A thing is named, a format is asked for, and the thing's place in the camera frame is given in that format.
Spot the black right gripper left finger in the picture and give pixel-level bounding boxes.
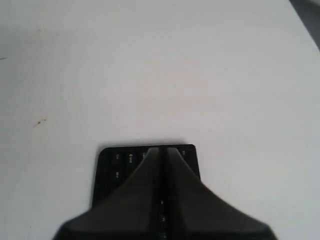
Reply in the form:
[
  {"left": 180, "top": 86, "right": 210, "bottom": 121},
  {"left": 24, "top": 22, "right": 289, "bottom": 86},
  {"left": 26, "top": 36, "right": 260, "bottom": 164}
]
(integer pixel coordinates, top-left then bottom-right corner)
[{"left": 54, "top": 147, "right": 162, "bottom": 240}]

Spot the black acer keyboard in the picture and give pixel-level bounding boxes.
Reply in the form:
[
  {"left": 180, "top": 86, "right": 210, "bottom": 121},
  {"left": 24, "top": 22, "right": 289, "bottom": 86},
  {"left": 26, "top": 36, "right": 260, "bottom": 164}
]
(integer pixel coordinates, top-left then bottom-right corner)
[{"left": 90, "top": 144, "right": 202, "bottom": 240}]

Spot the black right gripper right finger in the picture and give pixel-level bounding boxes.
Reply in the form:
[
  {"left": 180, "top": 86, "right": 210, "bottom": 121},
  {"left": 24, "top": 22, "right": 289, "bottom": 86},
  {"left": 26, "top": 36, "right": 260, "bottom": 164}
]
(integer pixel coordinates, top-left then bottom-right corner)
[{"left": 165, "top": 147, "right": 276, "bottom": 240}]

